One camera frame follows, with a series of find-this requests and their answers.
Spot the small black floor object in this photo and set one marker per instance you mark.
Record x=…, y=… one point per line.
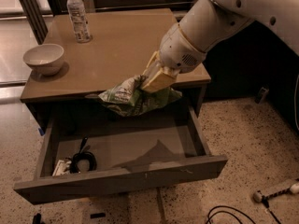
x=37, y=219

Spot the green jalapeno chip bag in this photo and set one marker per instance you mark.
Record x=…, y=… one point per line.
x=128, y=99

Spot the brown cabinet with glossy top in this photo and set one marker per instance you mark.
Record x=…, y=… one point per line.
x=122, y=45

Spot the open grey top drawer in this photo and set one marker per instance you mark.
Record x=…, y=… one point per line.
x=161, y=148

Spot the clear plastic water bottle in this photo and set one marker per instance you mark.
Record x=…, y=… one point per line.
x=77, y=14

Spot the white packet in drawer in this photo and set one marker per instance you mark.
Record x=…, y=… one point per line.
x=62, y=168

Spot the black tape strip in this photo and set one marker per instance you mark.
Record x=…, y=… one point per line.
x=97, y=215

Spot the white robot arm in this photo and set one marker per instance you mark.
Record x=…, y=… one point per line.
x=209, y=22

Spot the blue tape piece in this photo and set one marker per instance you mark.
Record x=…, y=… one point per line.
x=41, y=132

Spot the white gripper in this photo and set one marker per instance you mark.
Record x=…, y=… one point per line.
x=177, y=51

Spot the white ceramic bowl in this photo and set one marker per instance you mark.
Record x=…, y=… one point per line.
x=45, y=59

